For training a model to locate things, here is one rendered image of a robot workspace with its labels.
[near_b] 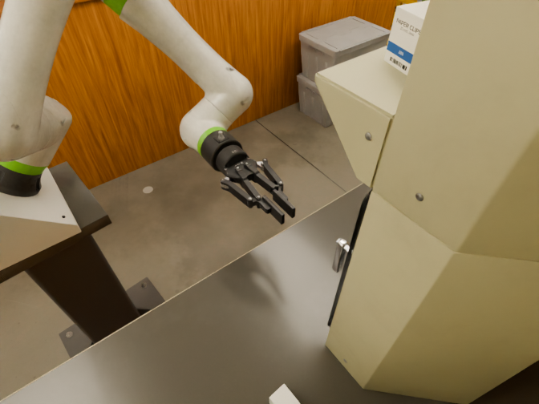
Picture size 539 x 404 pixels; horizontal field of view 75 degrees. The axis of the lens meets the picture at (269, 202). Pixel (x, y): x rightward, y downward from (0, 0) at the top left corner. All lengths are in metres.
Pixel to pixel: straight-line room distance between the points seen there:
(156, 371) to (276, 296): 0.30
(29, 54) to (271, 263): 0.68
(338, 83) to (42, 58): 0.62
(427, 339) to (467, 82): 0.37
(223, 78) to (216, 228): 1.40
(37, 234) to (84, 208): 0.16
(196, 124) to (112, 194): 1.74
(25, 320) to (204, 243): 0.97
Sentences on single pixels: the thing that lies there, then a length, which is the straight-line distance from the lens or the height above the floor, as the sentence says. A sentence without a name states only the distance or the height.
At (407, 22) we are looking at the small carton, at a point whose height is 1.56.
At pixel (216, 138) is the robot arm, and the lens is 0.86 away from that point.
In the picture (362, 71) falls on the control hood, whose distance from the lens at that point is 0.44.
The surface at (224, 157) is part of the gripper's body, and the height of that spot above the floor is 1.17.
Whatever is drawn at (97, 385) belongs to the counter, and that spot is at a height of 0.94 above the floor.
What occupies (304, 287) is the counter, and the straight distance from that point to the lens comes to 0.88.
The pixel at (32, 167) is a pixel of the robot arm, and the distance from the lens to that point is 1.07.
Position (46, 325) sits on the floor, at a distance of 2.17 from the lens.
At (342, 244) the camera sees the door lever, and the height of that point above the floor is 1.21.
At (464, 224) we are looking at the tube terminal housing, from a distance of 0.37.
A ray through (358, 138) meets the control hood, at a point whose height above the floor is 1.47.
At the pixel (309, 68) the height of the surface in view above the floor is 0.42.
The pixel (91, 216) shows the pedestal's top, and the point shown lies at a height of 0.94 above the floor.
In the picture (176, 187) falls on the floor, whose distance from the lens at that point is 2.51.
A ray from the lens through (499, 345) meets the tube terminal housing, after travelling 0.60.
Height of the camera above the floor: 1.70
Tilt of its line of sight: 47 degrees down
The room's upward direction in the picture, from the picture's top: straight up
